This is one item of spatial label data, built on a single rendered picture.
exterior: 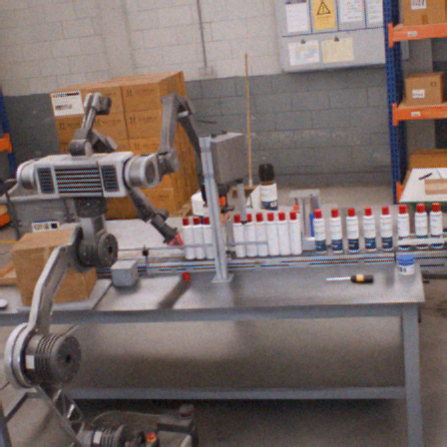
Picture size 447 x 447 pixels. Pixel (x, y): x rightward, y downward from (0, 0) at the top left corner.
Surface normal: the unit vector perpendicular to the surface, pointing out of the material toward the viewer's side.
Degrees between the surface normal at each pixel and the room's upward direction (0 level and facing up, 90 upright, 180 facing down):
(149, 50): 90
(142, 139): 89
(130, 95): 90
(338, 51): 90
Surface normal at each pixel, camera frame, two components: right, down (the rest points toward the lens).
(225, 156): 0.69, 0.14
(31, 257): -0.03, 0.30
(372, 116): -0.33, 0.32
